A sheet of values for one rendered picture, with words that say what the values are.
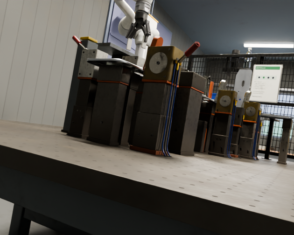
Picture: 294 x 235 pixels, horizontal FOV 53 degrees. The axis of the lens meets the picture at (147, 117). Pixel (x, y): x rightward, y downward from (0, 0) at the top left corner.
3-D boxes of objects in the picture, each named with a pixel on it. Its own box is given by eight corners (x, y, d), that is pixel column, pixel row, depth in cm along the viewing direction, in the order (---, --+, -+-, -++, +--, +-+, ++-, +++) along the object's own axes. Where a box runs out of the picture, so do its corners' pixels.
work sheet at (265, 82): (277, 103, 230) (283, 64, 231) (248, 100, 243) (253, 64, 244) (277, 103, 232) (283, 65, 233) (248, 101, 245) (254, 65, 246)
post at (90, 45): (71, 133, 134) (87, 39, 136) (60, 131, 138) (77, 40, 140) (83, 134, 140) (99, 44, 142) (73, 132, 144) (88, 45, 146)
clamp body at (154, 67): (162, 157, 92) (180, 44, 94) (128, 150, 100) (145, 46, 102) (175, 158, 99) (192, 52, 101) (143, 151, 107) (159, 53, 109)
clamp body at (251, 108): (255, 161, 173) (263, 102, 175) (234, 157, 180) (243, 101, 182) (257, 161, 179) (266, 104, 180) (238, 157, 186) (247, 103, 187)
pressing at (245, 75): (245, 114, 215) (252, 69, 216) (229, 113, 222) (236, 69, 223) (245, 114, 215) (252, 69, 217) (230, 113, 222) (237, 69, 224)
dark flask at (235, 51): (235, 69, 259) (239, 49, 260) (227, 68, 264) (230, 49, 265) (238, 71, 265) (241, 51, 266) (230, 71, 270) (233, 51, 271)
